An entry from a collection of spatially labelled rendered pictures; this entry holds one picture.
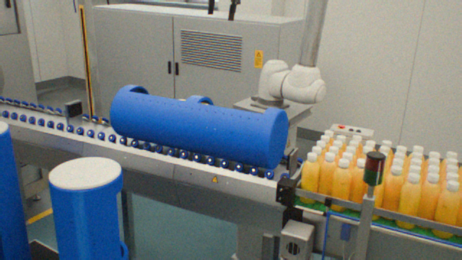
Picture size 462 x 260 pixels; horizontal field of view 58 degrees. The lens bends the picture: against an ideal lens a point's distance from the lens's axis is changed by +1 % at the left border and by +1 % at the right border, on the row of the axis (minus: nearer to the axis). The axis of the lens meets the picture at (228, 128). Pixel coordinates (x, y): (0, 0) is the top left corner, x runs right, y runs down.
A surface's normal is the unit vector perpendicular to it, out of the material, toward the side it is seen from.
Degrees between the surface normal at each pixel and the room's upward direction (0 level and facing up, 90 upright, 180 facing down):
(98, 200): 90
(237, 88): 90
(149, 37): 90
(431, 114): 90
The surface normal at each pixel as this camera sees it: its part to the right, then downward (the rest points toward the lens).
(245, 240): -0.54, 0.29
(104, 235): 0.62, 0.29
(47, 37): 0.84, 0.21
